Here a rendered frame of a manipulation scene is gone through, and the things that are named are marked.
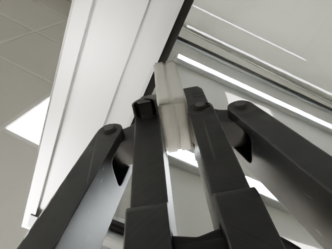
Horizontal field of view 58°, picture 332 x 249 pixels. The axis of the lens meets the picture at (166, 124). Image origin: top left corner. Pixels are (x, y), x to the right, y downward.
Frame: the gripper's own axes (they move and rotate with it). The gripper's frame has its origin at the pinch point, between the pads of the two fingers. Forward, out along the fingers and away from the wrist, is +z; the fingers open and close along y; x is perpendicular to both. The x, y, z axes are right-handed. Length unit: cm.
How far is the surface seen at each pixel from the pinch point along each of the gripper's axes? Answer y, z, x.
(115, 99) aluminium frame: -5.0, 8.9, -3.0
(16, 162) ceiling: -79, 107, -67
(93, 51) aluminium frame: -5.6, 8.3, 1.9
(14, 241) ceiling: -69, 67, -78
